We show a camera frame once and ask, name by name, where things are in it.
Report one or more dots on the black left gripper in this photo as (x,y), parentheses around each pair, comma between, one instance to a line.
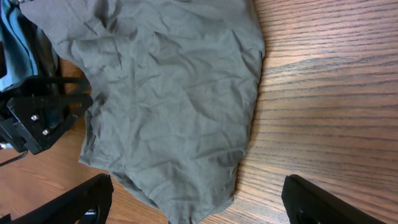
(37,111)

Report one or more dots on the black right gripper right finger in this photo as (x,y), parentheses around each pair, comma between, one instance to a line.
(306,203)

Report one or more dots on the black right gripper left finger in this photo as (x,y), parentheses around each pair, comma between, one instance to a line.
(89,203)

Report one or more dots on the grey shorts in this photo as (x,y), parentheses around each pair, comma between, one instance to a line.
(174,85)

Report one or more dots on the folded blue denim jeans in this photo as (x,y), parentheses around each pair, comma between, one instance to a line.
(17,37)

